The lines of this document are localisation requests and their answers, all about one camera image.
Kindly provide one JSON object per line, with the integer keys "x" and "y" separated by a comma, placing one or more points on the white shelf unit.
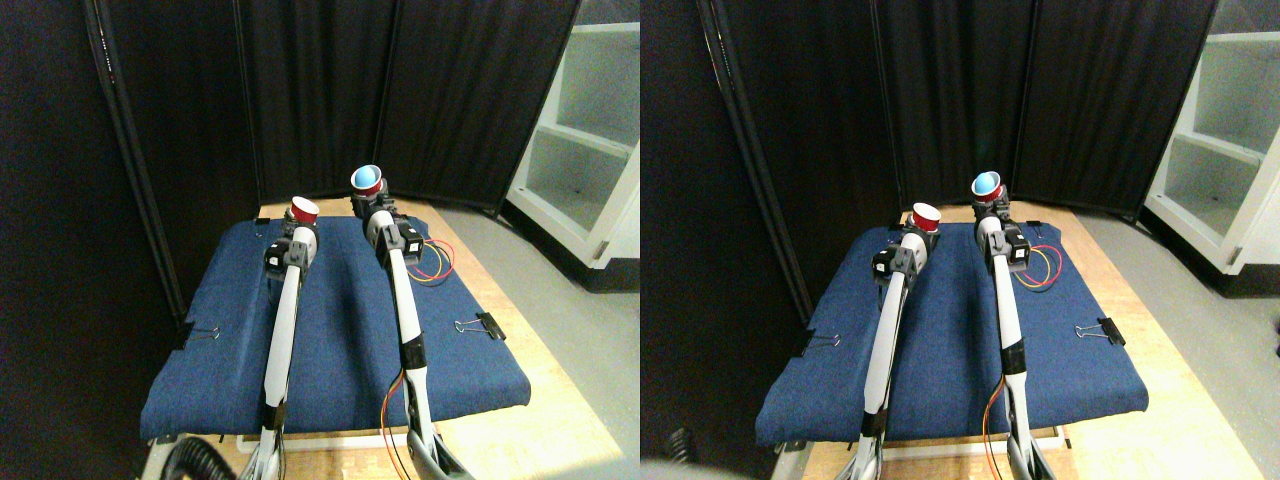
{"x": 1225, "y": 110}
{"x": 585, "y": 100}

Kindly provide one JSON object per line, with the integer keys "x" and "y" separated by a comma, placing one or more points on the white table frame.
{"x": 786, "y": 465}
{"x": 158, "y": 462}

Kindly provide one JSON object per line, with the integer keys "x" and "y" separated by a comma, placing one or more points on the dark blue cloth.
{"x": 470, "y": 370}
{"x": 1085, "y": 370}

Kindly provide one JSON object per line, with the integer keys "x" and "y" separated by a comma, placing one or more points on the black curtain stand pole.
{"x": 250, "y": 100}
{"x": 767, "y": 200}
{"x": 888, "y": 100}
{"x": 149, "y": 200}
{"x": 1024, "y": 100}
{"x": 384, "y": 100}

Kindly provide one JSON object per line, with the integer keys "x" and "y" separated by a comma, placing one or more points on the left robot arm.
{"x": 285, "y": 330}
{"x": 890, "y": 340}

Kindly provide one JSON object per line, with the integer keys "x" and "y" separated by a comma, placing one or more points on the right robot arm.
{"x": 405, "y": 320}
{"x": 1012, "y": 320}

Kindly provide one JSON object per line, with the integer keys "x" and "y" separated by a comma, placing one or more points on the blue ball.
{"x": 987, "y": 184}
{"x": 367, "y": 178}

